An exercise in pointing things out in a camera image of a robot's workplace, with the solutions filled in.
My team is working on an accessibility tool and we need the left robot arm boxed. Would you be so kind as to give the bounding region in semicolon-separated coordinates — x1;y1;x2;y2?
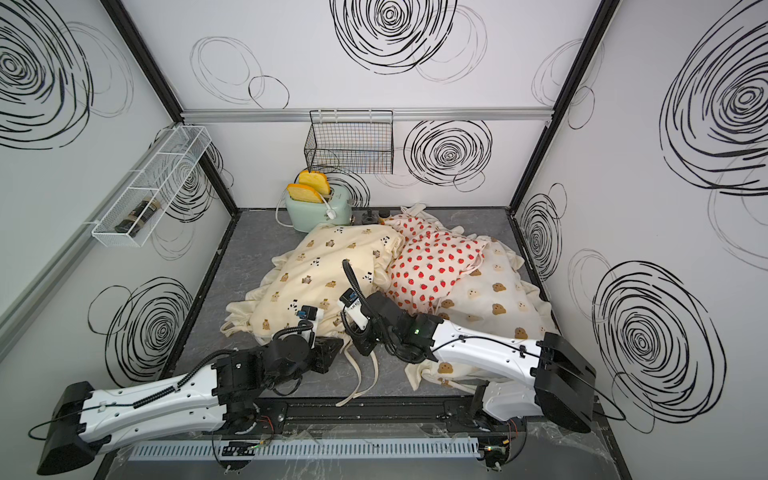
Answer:
37;332;344;476

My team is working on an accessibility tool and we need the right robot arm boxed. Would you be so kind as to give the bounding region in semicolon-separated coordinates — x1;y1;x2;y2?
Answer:
337;289;596;433

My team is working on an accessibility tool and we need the cream bear print pillow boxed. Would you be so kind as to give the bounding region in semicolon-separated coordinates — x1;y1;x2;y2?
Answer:
405;240;559;393

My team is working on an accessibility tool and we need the black lid spice jar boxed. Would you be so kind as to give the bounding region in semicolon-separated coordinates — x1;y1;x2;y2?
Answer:
362;209;379;225

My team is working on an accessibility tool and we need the mint green toaster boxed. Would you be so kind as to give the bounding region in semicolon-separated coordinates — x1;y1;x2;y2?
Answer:
285;187;352;233

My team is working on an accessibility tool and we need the front yellow toast slice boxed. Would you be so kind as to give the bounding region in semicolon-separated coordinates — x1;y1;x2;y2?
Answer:
286;184;325;204

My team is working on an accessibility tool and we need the yellow toast slice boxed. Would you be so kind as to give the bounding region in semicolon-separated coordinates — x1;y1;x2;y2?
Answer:
297;170;332;197
286;184;325;204

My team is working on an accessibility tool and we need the rear yellow toast slice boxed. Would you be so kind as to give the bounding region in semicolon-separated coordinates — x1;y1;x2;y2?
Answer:
297;170;332;197

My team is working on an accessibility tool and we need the dark item in shelf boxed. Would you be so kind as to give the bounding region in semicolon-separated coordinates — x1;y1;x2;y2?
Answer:
114;199;160;237

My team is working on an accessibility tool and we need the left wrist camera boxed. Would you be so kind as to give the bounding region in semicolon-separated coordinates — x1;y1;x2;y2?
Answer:
297;305;325;337

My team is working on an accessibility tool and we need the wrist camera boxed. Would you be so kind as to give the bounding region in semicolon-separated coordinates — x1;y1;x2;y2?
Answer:
297;305;325;337
338;288;369;331

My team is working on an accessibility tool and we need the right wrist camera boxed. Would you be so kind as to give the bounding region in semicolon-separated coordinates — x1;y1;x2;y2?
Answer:
338;288;369;331

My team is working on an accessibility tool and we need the white slotted cable duct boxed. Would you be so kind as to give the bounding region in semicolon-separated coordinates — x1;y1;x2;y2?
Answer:
129;438;480;462

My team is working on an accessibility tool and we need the white toaster power cord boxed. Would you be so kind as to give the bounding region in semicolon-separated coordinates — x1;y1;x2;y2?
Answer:
274;191;338;230

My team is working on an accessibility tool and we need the black wire basket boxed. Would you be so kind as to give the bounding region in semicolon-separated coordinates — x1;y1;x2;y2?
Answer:
304;109;395;174

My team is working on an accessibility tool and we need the white wire wall shelf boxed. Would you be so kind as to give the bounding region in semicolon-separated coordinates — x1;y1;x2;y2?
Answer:
91;125;212;247

